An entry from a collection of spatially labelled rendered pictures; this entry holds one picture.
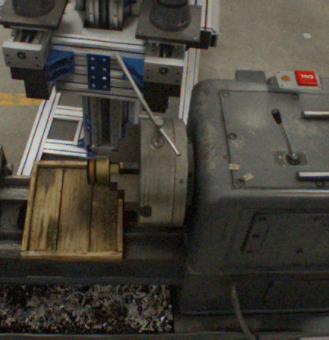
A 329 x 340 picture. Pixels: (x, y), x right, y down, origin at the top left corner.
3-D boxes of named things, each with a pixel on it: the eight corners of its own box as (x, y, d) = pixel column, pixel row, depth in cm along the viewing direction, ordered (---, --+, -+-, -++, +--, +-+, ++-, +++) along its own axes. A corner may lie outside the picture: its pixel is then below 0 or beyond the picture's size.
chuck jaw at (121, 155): (149, 159, 155) (150, 119, 152) (150, 163, 150) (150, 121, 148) (111, 158, 154) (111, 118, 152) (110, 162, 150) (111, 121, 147)
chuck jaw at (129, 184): (150, 173, 150) (150, 203, 141) (149, 185, 153) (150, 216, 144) (110, 172, 149) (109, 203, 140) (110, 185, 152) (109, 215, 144)
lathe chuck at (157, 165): (163, 155, 176) (172, 95, 149) (166, 243, 159) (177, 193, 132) (136, 155, 175) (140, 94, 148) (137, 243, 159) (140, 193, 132)
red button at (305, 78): (312, 75, 160) (314, 70, 159) (316, 88, 157) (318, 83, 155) (293, 74, 160) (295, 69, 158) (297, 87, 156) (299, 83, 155)
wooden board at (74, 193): (122, 168, 181) (123, 162, 178) (121, 262, 159) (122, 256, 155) (35, 168, 178) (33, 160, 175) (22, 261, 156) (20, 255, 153)
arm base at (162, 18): (150, 4, 192) (152, -19, 184) (191, 9, 192) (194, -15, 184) (146, 29, 182) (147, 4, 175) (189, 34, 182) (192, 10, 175)
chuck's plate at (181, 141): (174, 155, 176) (184, 96, 149) (178, 243, 160) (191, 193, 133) (163, 155, 176) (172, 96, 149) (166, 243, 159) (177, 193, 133)
